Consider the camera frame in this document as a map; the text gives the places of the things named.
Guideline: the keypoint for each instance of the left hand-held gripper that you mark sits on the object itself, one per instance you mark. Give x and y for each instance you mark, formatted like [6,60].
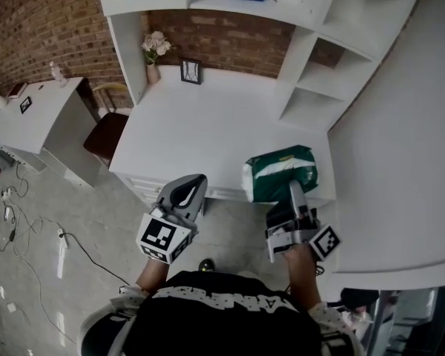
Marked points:
[159,232]

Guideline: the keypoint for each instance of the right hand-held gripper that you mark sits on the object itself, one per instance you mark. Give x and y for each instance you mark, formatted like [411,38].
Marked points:
[298,230]

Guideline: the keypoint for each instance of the green pack of tissues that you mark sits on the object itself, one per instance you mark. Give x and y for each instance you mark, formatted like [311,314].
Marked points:
[278,173]

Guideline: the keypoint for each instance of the white shelf unit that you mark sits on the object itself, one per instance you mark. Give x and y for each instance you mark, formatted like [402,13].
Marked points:
[319,50]

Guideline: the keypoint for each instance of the person's left forearm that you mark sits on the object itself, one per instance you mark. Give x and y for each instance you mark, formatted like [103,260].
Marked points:
[152,274]

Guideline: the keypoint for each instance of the person's right forearm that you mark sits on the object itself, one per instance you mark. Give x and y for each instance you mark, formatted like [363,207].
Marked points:
[304,276]

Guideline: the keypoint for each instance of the black shoe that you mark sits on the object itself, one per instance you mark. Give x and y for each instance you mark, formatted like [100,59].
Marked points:
[207,265]

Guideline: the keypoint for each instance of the white power strip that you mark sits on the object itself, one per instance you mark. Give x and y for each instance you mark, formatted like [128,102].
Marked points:
[62,238]

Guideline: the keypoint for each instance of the brown seat chair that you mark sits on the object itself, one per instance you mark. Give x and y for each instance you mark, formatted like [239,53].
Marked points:
[105,134]

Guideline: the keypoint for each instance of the black power adapter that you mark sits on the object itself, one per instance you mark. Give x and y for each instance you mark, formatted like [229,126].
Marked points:
[12,234]

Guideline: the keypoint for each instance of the pink vase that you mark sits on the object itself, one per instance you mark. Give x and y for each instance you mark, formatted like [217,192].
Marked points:
[152,73]

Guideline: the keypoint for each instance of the white side table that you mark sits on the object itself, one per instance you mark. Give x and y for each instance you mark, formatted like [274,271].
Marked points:
[33,121]

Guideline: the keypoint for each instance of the clear glass bottle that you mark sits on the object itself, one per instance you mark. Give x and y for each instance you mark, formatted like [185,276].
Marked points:
[58,75]

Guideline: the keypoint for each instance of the pale artificial flowers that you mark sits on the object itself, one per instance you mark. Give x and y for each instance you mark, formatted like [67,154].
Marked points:
[156,45]

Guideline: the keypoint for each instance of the reddish brown box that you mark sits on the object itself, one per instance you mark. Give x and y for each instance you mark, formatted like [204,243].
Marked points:
[16,90]

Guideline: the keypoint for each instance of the small black picture frame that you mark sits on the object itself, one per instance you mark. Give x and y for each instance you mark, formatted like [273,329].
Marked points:
[25,104]

